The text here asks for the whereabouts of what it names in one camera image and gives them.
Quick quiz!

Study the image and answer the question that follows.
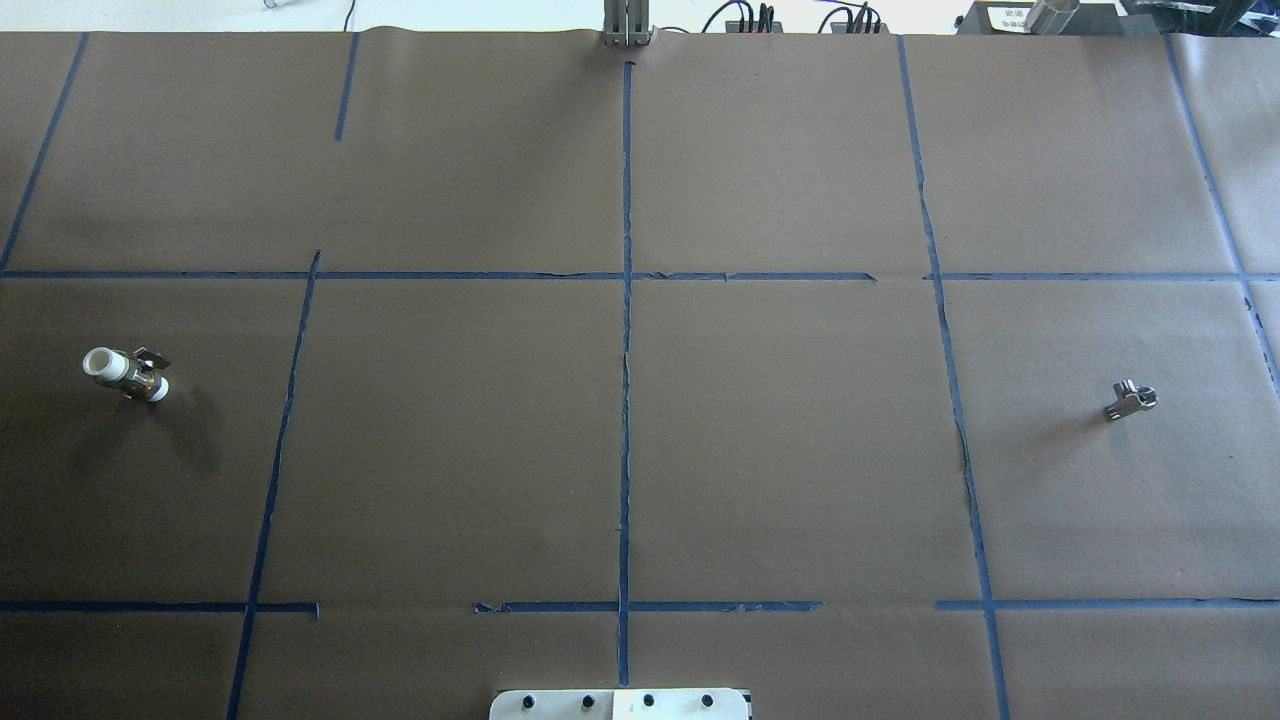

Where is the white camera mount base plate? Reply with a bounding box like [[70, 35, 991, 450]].
[[488, 687, 754, 719]]

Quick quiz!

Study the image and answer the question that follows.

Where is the white PPR valve with handle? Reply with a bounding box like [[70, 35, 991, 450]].
[[81, 347, 172, 404]]

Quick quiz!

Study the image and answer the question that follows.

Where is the aluminium profile post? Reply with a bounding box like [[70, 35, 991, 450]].
[[602, 0, 654, 47]]

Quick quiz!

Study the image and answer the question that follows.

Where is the small metal pipe fitting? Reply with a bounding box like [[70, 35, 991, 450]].
[[1103, 378, 1158, 421]]

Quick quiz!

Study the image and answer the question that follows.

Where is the brown paper table cover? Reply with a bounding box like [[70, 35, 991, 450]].
[[3, 28, 1277, 719]]

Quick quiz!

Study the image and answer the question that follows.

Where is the steel cup on black box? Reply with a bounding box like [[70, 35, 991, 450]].
[[1023, 0, 1082, 36]]

